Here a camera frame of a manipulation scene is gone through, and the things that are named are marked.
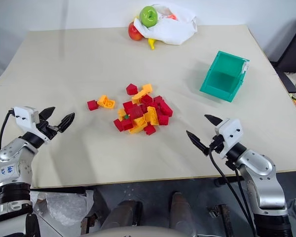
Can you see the black chair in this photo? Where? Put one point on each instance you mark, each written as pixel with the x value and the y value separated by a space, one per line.
pixel 291 54

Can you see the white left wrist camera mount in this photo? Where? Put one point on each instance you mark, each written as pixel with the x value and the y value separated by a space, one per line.
pixel 24 117

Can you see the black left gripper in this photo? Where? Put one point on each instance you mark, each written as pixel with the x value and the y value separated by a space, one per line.
pixel 45 128

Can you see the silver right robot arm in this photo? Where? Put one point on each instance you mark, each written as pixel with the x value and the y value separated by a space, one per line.
pixel 264 177

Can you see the long red building block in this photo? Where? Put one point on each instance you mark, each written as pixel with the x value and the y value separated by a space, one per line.
pixel 166 108

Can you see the yellow toy banana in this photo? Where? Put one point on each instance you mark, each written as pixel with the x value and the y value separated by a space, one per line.
pixel 151 44

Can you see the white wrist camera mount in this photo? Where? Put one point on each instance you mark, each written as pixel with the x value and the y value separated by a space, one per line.
pixel 24 117
pixel 230 135

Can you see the large red building block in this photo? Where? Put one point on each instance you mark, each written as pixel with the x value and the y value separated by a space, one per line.
pixel 136 112

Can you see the clear plastic wrap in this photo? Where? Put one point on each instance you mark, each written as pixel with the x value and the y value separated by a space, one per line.
pixel 61 207

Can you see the long orange building block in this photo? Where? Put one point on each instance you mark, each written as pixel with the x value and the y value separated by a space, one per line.
pixel 153 115
pixel 138 96

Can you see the dark rounded shape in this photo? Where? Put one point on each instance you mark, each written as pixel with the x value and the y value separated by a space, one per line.
pixel 181 212
pixel 124 214

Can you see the white plastic bag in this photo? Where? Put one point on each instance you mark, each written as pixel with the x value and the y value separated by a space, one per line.
pixel 173 30

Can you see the teal plastic bin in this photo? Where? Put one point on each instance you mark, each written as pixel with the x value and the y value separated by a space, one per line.
pixel 223 79

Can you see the black table frame bar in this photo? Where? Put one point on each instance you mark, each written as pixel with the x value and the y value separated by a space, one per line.
pixel 61 190

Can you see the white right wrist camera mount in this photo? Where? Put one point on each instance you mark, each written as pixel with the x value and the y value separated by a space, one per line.
pixel 230 135

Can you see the green plastic toy brick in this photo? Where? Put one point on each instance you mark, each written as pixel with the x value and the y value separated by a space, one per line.
pixel 126 116

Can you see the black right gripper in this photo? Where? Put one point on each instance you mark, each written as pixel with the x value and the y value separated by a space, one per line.
pixel 217 144

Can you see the metal table bracket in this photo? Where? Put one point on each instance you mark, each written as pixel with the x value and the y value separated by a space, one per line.
pixel 222 214

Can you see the red toy apple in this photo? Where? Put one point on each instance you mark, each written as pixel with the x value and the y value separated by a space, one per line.
pixel 134 32

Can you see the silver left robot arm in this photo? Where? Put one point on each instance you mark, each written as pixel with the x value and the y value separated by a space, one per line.
pixel 12 158

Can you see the green toy apple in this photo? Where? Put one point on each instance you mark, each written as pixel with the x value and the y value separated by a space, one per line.
pixel 148 16

